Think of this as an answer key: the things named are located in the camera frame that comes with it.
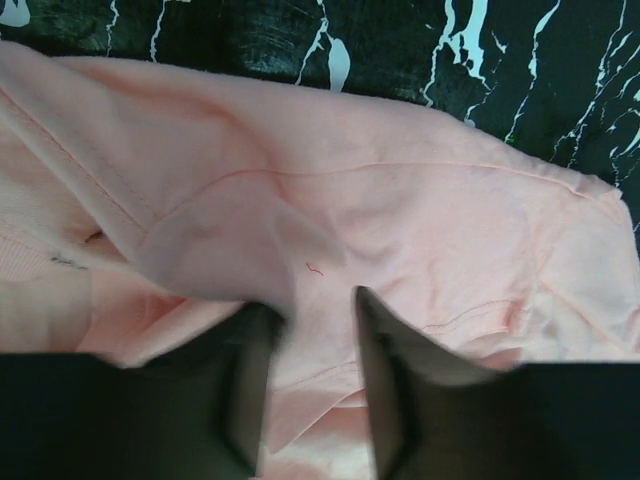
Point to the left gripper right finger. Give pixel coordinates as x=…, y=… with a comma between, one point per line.
x=436, y=415

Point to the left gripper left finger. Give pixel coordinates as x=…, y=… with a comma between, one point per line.
x=193, y=413

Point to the salmon pink t-shirt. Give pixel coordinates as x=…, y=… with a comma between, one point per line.
x=143, y=204

